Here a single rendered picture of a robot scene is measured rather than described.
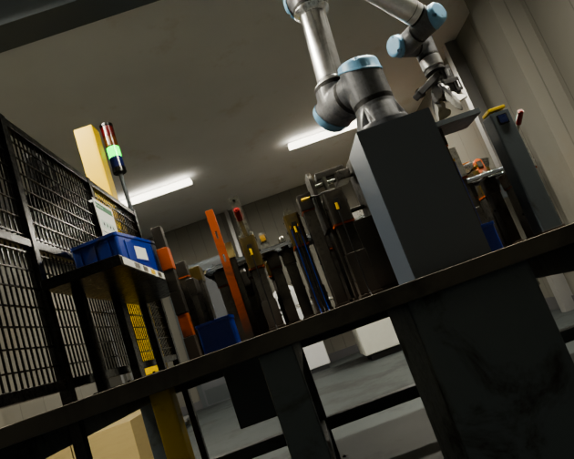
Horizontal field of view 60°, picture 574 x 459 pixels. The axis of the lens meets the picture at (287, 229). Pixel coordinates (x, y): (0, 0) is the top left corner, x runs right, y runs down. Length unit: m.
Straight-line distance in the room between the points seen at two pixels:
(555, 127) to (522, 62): 0.55
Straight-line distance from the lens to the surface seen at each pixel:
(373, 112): 1.39
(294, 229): 1.78
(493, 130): 1.89
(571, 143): 4.24
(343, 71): 1.46
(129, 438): 3.77
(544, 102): 4.27
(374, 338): 6.25
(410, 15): 1.79
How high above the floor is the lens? 0.69
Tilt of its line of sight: 11 degrees up
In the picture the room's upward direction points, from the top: 20 degrees counter-clockwise
